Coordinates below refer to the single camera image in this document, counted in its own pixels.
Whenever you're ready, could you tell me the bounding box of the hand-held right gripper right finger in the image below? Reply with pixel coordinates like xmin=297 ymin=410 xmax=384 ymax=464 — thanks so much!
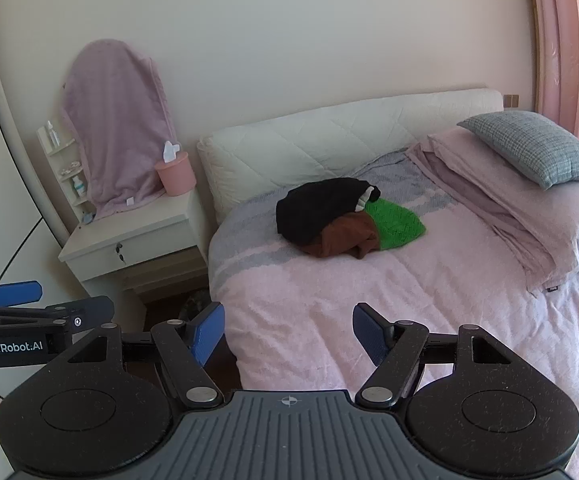
xmin=353 ymin=303 xmax=515 ymax=408

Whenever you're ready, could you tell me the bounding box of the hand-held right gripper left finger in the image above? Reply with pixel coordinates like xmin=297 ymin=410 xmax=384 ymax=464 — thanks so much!
xmin=66 ymin=302 xmax=225 ymax=409

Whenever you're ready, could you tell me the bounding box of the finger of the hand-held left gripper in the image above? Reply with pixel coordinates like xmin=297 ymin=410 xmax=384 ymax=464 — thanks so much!
xmin=44 ymin=296 xmax=115 ymax=332
xmin=0 ymin=281 xmax=44 ymax=307

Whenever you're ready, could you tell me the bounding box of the black garment with white collar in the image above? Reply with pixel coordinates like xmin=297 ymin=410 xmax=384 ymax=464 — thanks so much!
xmin=276 ymin=177 xmax=381 ymax=250

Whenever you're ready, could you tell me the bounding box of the pink bed blanket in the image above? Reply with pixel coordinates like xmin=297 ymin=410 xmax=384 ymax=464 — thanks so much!
xmin=208 ymin=149 xmax=579 ymax=480

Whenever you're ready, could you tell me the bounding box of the white nightstand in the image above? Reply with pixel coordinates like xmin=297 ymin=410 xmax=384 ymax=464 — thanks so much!
xmin=58 ymin=190 xmax=210 ymax=303

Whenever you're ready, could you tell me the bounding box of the brown garment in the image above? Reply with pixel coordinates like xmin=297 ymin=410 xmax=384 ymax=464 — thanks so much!
xmin=299 ymin=210 xmax=381 ymax=260

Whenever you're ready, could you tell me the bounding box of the green knit garment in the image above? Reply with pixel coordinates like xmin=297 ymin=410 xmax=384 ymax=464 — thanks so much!
xmin=362 ymin=197 xmax=427 ymax=251

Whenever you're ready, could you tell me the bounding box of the white corner shelf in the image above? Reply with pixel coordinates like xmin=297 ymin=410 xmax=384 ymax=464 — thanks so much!
xmin=37 ymin=122 xmax=95 ymax=225

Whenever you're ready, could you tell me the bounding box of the pink round tissue holder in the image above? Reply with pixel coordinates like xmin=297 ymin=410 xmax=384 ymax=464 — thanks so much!
xmin=154 ymin=151 xmax=198 ymax=196

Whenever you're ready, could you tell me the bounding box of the mauve folded sheet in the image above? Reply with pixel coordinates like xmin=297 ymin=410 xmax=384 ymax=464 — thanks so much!
xmin=404 ymin=142 xmax=565 ymax=281

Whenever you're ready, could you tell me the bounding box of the pink towel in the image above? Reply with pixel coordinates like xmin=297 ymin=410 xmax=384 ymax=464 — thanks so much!
xmin=60 ymin=38 xmax=175 ymax=220

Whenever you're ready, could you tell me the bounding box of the white padded headboard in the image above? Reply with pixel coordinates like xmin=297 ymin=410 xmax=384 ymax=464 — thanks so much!
xmin=197 ymin=87 xmax=504 ymax=226

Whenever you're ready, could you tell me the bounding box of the pink pillow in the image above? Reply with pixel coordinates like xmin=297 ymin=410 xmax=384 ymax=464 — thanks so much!
xmin=429 ymin=127 xmax=579 ymax=297

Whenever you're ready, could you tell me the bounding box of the grey checked pillow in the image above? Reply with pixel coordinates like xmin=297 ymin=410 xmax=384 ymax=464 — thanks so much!
xmin=457 ymin=110 xmax=579 ymax=191

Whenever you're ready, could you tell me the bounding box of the pink curtain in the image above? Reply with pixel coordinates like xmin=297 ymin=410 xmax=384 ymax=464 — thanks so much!
xmin=524 ymin=0 xmax=579 ymax=176

